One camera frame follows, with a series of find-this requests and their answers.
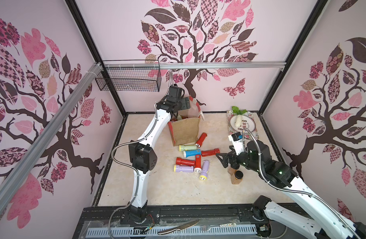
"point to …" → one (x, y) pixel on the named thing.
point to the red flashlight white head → (198, 169)
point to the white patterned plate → (247, 122)
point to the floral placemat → (248, 135)
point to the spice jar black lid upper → (230, 171)
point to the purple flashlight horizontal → (186, 169)
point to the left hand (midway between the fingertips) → (181, 104)
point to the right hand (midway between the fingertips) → (223, 149)
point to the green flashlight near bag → (186, 147)
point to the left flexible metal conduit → (133, 166)
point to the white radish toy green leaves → (238, 119)
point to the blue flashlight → (187, 153)
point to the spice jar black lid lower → (238, 174)
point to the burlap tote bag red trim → (184, 126)
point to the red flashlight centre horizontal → (180, 161)
